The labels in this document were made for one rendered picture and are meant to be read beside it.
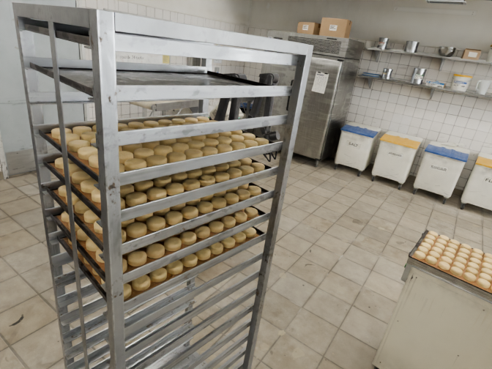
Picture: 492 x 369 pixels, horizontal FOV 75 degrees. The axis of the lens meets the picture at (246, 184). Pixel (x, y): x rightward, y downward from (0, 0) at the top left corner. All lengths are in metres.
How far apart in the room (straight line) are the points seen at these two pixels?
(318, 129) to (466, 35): 2.41
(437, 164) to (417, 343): 3.60
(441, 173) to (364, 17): 2.79
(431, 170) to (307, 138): 1.92
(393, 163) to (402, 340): 3.67
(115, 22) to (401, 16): 5.66
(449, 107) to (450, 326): 4.34
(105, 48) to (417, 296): 1.84
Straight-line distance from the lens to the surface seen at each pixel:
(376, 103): 6.11
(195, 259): 1.07
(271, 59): 0.96
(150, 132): 0.74
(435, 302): 2.02
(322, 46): 5.50
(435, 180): 5.49
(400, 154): 5.45
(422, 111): 6.00
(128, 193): 0.85
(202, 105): 1.37
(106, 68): 0.64
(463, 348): 2.14
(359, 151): 5.59
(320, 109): 5.43
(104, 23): 0.63
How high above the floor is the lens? 1.80
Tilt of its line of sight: 24 degrees down
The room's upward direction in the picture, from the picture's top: 8 degrees clockwise
